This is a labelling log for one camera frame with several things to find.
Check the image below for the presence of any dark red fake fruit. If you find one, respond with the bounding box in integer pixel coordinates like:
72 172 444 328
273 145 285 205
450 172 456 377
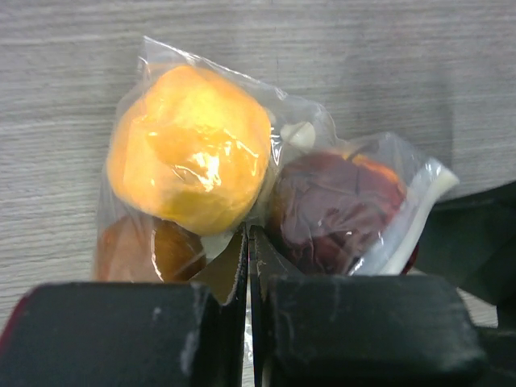
265 152 406 275

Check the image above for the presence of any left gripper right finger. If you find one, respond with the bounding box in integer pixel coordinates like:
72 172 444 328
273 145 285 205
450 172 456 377
248 227 488 386

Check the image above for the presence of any brown orange fake fruit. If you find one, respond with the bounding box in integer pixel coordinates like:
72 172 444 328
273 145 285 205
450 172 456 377
94 214 206 282

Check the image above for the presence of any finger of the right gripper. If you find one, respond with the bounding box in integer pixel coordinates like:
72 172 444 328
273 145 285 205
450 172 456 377
415 182 515 386

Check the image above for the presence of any clear zip top bag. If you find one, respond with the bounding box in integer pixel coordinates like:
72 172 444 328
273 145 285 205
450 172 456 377
93 37 459 282

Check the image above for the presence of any yellow fake fruit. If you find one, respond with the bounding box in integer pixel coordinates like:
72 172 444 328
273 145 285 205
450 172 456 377
106 65 271 236

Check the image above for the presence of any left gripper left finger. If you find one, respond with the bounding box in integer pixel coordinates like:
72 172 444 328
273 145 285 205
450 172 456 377
1 231 248 386

